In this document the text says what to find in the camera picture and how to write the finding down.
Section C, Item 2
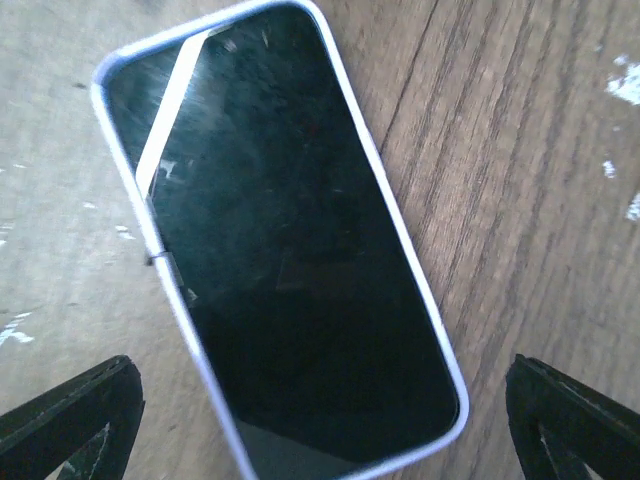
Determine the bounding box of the phone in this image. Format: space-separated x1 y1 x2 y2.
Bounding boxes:
91 1 469 479

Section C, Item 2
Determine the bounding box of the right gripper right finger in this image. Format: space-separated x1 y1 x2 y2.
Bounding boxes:
505 354 639 479

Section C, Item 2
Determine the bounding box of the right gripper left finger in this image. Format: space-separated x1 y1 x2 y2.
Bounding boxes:
1 355 145 479

